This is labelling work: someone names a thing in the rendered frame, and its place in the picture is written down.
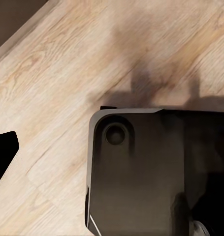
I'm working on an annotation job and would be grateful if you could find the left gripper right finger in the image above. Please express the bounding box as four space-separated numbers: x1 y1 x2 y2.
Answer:
214 131 224 161

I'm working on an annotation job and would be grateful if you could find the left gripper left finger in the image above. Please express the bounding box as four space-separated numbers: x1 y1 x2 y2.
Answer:
0 131 19 179

